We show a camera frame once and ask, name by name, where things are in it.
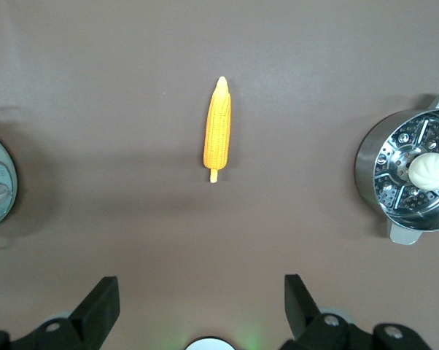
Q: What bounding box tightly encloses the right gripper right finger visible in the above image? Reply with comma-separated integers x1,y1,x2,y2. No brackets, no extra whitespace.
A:
281,273,373,350

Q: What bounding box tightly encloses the perforated steel steamer basket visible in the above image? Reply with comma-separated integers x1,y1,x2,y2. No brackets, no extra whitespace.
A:
372,109,439,222

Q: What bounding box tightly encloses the steel steamer pot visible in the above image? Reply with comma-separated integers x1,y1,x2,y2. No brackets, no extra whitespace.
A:
354,87,439,245

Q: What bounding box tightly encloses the white steamed bun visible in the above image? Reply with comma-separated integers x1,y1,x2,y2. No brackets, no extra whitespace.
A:
408,152,439,190

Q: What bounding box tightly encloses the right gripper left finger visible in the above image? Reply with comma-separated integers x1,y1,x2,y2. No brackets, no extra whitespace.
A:
33,276,120,350

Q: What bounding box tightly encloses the yellow corn cob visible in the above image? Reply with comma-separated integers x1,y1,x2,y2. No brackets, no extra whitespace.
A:
203,76,232,184

